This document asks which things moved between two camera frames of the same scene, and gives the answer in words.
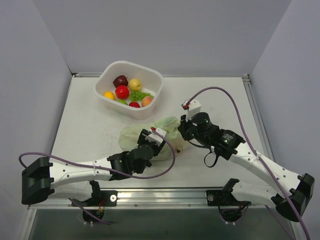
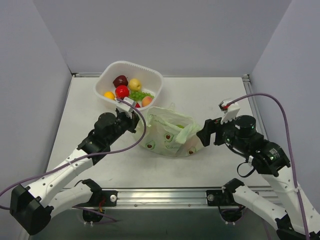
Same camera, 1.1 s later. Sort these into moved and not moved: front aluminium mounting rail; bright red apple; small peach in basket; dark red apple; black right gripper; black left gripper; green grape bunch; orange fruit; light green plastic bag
Moved: light green plastic bag; black right gripper; black left gripper
Not moved: bright red apple; front aluminium mounting rail; green grape bunch; small peach in basket; orange fruit; dark red apple
